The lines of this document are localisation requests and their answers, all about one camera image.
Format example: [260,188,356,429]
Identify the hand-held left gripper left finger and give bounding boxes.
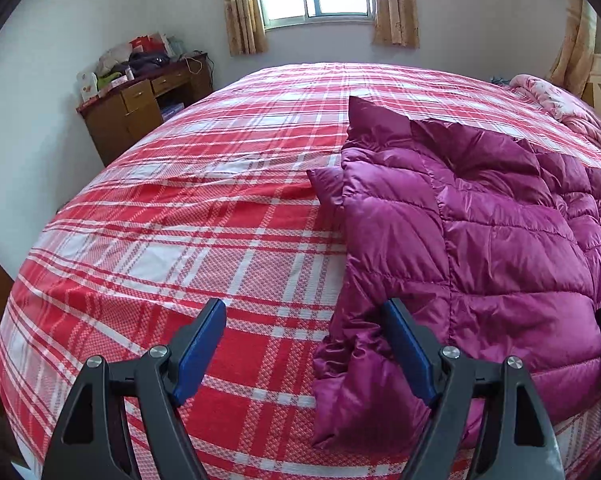
[40,297,228,480]

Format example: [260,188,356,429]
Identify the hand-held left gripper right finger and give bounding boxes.
[380,297,566,480]

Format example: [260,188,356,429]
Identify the magenta quilted down jacket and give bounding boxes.
[306,95,601,451]

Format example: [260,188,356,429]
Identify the dark bundled clothes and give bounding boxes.
[128,51,168,76]

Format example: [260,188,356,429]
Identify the red plaid bed sheet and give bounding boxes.
[0,62,601,480]

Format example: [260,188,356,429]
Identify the pink floral quilt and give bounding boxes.
[509,74,601,153]

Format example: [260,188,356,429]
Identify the brown wooden desk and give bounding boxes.
[76,51,214,167]

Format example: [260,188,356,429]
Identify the white printed box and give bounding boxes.
[78,71,98,103]

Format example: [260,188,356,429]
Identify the beige floral curtain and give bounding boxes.
[371,0,421,50]
[221,0,270,57]
[550,0,598,97]

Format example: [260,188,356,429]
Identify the white plastic bag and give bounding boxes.
[98,44,131,73]

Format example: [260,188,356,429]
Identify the clear plastic bag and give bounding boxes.
[160,32,186,58]

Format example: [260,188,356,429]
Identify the red paper bag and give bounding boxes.
[129,34,164,53]

